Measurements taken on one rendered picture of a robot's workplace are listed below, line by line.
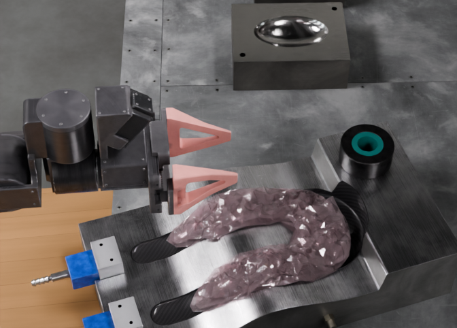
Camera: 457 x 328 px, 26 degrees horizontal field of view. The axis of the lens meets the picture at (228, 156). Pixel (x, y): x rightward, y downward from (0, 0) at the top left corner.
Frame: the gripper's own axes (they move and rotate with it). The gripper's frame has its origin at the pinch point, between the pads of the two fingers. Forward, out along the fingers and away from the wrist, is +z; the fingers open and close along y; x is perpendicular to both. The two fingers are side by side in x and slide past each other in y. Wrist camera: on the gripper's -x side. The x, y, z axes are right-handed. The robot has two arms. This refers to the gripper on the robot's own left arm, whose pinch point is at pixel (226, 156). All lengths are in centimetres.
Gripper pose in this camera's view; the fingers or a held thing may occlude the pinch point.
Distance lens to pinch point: 112.7
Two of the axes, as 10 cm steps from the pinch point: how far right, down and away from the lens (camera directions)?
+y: -1.1, -7.6, 6.4
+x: -0.3, 6.4, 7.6
